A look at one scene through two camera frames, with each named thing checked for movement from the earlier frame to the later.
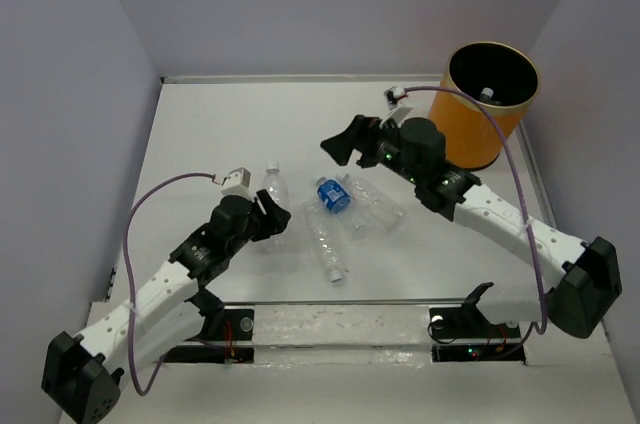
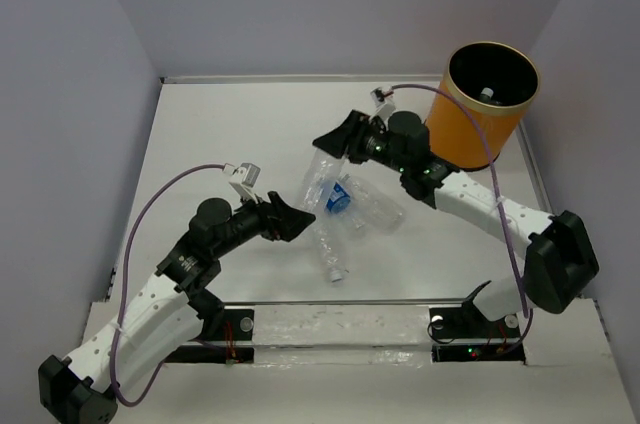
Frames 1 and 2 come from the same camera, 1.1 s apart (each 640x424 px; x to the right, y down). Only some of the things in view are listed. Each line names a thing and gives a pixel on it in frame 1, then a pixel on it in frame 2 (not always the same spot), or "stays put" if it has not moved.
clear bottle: (486, 94) stays put
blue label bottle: (333, 195) stays put
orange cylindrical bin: (503, 77) stays put
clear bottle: (276, 183) -> (324, 169)
